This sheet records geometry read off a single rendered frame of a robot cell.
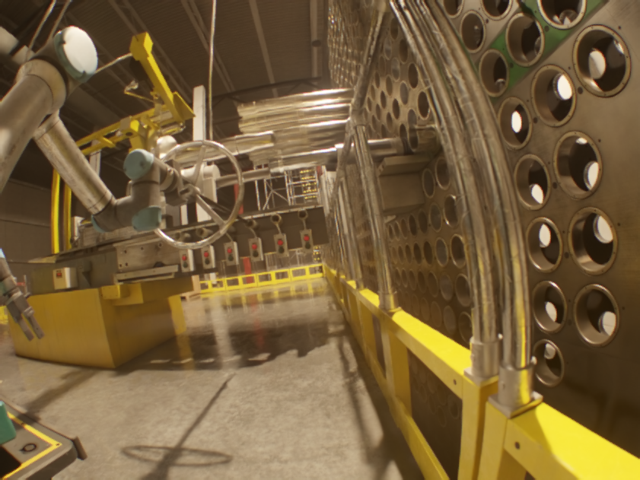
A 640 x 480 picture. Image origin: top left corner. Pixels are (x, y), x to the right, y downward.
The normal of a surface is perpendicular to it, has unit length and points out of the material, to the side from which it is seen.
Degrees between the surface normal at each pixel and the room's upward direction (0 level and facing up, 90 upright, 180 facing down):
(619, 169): 90
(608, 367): 90
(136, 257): 90
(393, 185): 90
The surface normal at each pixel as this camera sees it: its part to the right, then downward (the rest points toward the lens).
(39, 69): 0.61, 0.36
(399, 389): 0.00, -0.07
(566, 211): -0.99, 0.15
